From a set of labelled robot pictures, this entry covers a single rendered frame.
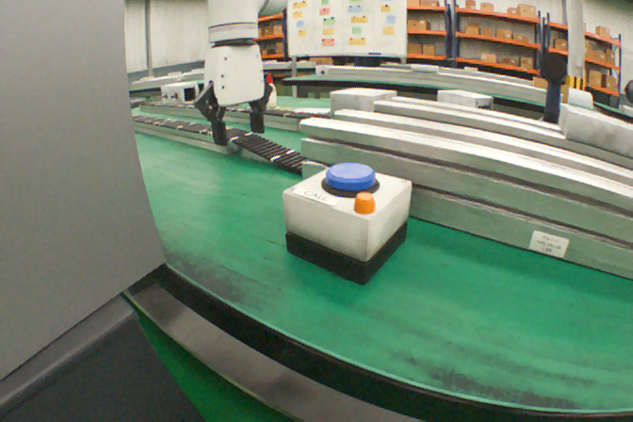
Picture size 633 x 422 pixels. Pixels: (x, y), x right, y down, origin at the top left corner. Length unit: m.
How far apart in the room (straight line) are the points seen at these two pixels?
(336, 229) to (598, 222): 0.24
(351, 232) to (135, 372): 0.22
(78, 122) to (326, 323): 0.22
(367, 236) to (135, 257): 0.19
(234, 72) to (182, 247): 0.30
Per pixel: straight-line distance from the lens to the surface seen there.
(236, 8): 0.50
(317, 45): 3.76
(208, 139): 0.60
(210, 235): 0.32
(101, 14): 0.24
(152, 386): 0.32
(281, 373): 0.85
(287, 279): 0.25
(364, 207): 0.21
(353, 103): 0.55
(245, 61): 0.52
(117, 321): 0.26
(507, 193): 0.30
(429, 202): 0.32
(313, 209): 0.23
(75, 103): 0.23
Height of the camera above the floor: 0.94
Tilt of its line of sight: 24 degrees down
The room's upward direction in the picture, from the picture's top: 2 degrees counter-clockwise
